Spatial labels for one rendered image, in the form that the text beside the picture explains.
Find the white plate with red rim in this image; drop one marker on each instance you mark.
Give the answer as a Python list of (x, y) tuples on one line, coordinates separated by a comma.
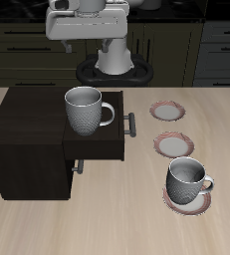
[(173, 145), (168, 112), (199, 205)]

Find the dark kitchen cupboards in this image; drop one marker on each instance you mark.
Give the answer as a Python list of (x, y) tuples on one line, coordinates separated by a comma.
[(173, 53)]

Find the dark wooden cabinet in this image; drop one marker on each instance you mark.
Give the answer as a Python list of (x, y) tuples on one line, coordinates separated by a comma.
[(27, 132)]

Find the dark wooden drawer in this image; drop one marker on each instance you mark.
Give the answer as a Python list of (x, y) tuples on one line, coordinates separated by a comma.
[(96, 144)]

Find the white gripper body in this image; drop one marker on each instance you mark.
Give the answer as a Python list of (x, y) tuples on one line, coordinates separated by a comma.
[(86, 28)]

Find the white porcelain mug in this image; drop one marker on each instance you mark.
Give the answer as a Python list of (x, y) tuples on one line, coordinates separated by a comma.
[(183, 189), (84, 114)]

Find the black kitchen countertop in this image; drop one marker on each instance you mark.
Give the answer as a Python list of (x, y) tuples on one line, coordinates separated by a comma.
[(17, 11)]

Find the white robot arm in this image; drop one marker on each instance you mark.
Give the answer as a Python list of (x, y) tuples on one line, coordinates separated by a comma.
[(114, 58)]

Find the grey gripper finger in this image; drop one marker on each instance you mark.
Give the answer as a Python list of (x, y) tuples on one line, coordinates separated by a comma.
[(106, 44), (67, 46)]

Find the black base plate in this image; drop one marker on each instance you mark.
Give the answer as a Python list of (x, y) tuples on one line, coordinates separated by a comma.
[(143, 73)]

